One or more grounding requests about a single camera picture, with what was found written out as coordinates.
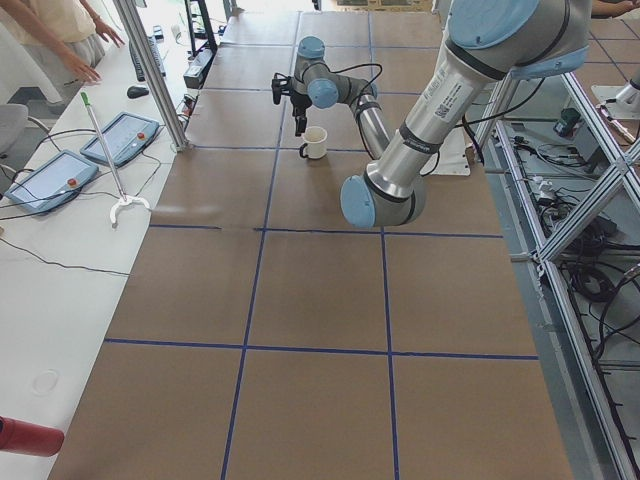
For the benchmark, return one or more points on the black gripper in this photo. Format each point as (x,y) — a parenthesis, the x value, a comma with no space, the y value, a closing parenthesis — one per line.
(299,101)

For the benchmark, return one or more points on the white smiley mug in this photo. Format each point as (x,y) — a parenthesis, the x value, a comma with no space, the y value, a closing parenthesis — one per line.
(314,143)

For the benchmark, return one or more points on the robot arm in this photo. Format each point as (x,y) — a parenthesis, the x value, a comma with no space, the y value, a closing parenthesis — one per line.
(483,42)

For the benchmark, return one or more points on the black computer mouse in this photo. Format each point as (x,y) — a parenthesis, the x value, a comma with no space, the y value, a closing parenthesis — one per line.
(137,91)

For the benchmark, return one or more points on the far teach pendant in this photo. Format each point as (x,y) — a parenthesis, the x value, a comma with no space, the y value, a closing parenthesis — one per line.
(127,135)

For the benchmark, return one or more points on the teach pendant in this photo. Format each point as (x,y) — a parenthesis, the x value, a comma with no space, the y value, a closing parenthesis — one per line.
(127,135)
(55,182)

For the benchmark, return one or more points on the reacher grabber stick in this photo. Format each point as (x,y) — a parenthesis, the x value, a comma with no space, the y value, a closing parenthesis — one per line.
(124,200)

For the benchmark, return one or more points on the brown paper table cover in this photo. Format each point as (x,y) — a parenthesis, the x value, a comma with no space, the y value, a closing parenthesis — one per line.
(259,336)

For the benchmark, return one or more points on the near teach pendant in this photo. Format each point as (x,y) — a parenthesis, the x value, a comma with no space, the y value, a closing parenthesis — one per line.
(55,182)

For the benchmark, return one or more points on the person standing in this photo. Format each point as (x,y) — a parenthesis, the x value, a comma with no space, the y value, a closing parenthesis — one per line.
(65,38)

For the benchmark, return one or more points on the red bottle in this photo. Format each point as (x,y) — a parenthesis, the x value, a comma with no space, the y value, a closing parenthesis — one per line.
(26,438)

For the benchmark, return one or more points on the white pedestal column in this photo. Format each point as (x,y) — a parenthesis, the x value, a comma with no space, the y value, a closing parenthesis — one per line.
(451,159)

